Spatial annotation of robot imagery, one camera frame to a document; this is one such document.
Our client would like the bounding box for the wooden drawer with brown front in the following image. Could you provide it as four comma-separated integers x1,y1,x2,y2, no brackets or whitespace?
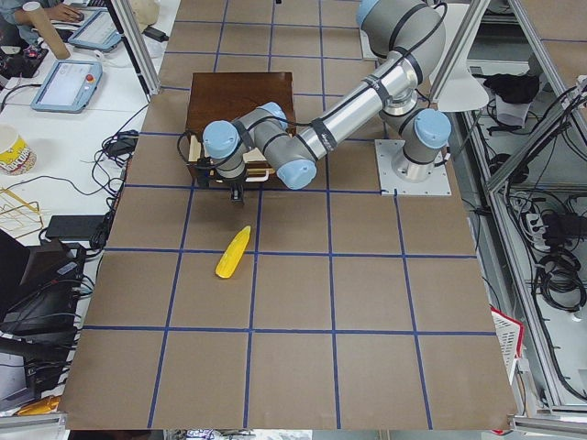
186,132,275,185

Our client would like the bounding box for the blue teach pendant near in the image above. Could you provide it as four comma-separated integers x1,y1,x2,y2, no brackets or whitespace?
30,60,103,114

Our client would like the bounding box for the cardboard tube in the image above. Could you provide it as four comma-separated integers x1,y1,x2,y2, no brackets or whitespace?
22,1,71,60

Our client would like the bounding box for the red white plastic basket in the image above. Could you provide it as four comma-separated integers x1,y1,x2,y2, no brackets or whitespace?
491,307,524,383

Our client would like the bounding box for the white chair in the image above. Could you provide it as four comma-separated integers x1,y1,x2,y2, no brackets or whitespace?
430,3,488,113

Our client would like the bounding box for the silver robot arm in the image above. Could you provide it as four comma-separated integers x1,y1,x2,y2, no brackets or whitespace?
203,1,451,201

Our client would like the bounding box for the blue teach pendant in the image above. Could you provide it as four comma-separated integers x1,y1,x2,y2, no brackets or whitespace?
30,60,103,114
68,8,121,52

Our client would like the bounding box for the white metal drawer handle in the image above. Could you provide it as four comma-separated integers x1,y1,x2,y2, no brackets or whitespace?
246,170,271,182

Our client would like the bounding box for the white popcorn paper cup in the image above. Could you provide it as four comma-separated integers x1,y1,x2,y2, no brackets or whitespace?
0,124,37,175

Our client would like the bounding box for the yellow plastic corn cob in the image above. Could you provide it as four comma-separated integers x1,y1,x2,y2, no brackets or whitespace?
215,225,251,279

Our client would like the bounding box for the person's hand on mouse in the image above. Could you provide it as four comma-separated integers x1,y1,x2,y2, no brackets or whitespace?
45,3,84,23

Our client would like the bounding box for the dark brown wooden cabinet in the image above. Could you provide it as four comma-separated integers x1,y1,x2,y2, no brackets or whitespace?
185,71,295,138

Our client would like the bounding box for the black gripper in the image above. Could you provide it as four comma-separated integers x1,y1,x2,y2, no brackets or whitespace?
195,156,247,203

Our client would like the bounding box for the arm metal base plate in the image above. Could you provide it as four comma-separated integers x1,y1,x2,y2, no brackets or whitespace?
375,139,451,196

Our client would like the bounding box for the blue teach pendant far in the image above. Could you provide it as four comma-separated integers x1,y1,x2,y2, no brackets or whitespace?
68,8,121,52

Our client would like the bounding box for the gold wire rack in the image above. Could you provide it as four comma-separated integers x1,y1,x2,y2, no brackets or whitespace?
1,188,44,238

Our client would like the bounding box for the black power adapter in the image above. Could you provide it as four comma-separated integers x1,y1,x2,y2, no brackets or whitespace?
143,26,169,42

